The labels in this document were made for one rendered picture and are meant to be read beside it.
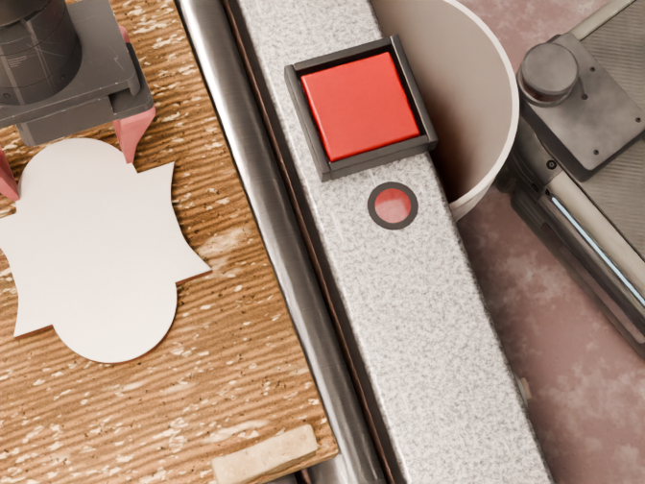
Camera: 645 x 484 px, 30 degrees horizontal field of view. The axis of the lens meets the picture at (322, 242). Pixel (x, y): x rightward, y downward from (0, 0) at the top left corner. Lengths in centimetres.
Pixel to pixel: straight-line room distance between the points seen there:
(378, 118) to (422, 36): 77
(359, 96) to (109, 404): 24
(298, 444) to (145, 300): 12
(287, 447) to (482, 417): 13
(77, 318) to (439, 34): 89
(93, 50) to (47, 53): 4
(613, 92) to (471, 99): 17
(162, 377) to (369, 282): 14
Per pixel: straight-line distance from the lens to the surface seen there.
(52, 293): 70
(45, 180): 72
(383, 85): 76
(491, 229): 173
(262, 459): 66
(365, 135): 75
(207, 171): 73
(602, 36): 161
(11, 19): 59
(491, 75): 146
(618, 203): 152
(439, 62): 155
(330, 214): 74
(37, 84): 62
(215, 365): 69
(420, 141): 75
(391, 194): 75
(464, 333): 73
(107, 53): 64
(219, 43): 78
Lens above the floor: 162
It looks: 72 degrees down
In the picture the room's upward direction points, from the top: 10 degrees clockwise
